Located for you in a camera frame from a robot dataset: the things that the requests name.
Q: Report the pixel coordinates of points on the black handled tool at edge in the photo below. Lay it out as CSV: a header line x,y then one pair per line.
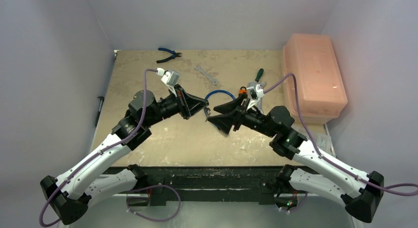
x,y
101,102

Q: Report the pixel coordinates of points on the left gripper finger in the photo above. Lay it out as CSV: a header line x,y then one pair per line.
x,y
191,100
192,109

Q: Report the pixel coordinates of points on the silver key bunch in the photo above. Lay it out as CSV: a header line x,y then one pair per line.
x,y
207,113

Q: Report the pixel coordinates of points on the clear plastic bags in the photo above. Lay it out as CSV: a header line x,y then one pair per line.
x,y
323,141

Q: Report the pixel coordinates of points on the orange black padlock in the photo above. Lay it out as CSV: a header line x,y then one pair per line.
x,y
243,91

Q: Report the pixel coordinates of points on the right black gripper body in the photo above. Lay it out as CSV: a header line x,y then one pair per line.
x,y
239,114

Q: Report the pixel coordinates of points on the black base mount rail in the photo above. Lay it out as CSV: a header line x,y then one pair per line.
x,y
216,184

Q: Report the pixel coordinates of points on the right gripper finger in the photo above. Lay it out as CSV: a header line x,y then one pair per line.
x,y
223,122
229,106

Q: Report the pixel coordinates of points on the small silver wrench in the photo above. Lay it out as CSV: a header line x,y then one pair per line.
x,y
213,80

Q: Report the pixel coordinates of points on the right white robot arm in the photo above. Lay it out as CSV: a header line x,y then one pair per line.
x,y
355,189

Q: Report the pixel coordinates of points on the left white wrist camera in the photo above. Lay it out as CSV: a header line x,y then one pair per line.
x,y
169,78

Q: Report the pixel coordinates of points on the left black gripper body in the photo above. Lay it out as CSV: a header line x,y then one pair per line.
x,y
182,106

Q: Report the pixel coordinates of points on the orange plastic toolbox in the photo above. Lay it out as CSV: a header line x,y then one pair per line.
x,y
318,88

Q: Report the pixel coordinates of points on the green handled screwdriver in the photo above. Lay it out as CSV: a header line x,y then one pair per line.
x,y
259,75

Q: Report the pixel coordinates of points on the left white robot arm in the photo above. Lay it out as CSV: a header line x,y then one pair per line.
x,y
73,192

